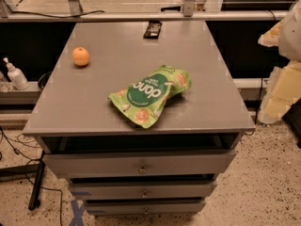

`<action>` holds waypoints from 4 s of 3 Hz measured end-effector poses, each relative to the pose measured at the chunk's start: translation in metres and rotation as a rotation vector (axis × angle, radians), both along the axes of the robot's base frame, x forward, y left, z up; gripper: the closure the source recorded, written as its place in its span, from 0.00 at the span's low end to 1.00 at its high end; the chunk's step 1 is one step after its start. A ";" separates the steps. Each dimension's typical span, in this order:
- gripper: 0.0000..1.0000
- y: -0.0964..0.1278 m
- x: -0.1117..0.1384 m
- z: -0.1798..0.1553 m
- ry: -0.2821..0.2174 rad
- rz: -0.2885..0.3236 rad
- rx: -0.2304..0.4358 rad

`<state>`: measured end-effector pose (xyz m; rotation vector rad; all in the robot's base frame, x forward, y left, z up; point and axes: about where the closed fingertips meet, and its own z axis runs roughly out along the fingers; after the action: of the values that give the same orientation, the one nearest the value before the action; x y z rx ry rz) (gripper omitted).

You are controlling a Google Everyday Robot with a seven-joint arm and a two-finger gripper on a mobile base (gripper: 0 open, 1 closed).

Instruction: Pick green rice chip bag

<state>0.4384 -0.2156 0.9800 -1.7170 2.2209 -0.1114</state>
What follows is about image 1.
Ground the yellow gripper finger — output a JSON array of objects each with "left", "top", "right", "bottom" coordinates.
[
  {"left": 258, "top": 21, "right": 283, "bottom": 47},
  {"left": 258, "top": 60, "right": 301, "bottom": 124}
]

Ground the green rice chip bag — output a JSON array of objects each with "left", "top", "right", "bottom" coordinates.
[{"left": 109, "top": 65, "right": 192, "bottom": 129}]

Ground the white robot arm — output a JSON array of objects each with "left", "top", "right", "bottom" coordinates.
[{"left": 258, "top": 0, "right": 301, "bottom": 124}]

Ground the top grey drawer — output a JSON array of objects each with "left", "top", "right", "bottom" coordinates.
[{"left": 43, "top": 150, "right": 236, "bottom": 178}]

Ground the grey drawer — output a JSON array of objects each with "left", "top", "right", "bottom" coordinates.
[
  {"left": 85, "top": 199, "right": 205, "bottom": 215},
  {"left": 69, "top": 181, "right": 217, "bottom": 200},
  {"left": 43, "top": 150, "right": 236, "bottom": 178}
]

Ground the black snack bar wrapper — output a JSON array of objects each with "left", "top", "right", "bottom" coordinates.
[{"left": 143, "top": 20, "right": 162, "bottom": 39}]

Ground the grey drawer cabinet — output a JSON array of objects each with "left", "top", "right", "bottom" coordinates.
[{"left": 24, "top": 21, "right": 254, "bottom": 203}]

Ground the orange fruit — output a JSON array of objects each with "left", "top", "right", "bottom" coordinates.
[{"left": 72, "top": 47, "right": 89, "bottom": 66}]

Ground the middle grey drawer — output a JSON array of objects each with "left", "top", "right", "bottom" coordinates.
[{"left": 69, "top": 181, "right": 217, "bottom": 200}]

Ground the bottom grey drawer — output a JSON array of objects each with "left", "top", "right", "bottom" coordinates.
[{"left": 85, "top": 199, "right": 205, "bottom": 215}]

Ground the blue tape cross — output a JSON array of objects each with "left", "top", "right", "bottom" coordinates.
[{"left": 69, "top": 200, "right": 85, "bottom": 226}]

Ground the white pump bottle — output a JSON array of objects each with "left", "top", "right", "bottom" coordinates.
[{"left": 3, "top": 57, "right": 29, "bottom": 90}]

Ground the black metal stand leg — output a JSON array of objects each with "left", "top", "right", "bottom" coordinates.
[{"left": 28, "top": 153, "right": 45, "bottom": 211}]

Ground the metal frame rail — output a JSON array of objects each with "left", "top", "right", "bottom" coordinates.
[{"left": 0, "top": 10, "right": 288, "bottom": 23}]

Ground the black floor cable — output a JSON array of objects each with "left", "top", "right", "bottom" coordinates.
[{"left": 0, "top": 125, "right": 64, "bottom": 226}]

